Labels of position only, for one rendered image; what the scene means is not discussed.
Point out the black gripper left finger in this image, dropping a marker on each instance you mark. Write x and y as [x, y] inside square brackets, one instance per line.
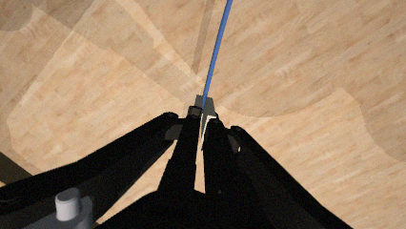
[76, 195]

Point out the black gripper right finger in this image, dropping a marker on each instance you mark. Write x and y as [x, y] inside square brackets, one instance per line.
[252, 176]

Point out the blue cable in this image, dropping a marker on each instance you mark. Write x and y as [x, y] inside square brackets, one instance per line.
[216, 49]

